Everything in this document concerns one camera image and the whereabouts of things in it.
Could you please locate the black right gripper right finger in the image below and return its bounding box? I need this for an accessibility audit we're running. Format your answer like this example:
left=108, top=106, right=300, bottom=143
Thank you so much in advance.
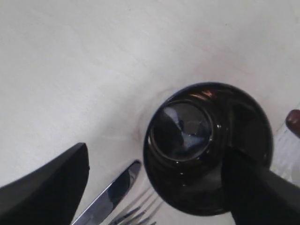
left=221, top=147, right=300, bottom=225

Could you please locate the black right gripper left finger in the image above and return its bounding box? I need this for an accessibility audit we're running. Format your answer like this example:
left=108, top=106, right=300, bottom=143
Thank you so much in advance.
left=0, top=143, right=90, bottom=225

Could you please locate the silver table knife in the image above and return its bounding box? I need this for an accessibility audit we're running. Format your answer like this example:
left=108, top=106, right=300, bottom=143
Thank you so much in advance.
left=73, top=160, right=142, bottom=225

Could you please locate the silver fork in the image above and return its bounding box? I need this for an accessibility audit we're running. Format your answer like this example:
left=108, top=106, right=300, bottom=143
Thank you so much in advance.
left=108, top=186, right=164, bottom=225

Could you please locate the dark red wooden spoon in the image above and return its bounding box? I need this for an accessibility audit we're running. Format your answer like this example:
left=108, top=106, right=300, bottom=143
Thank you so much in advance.
left=285, top=109, right=300, bottom=138

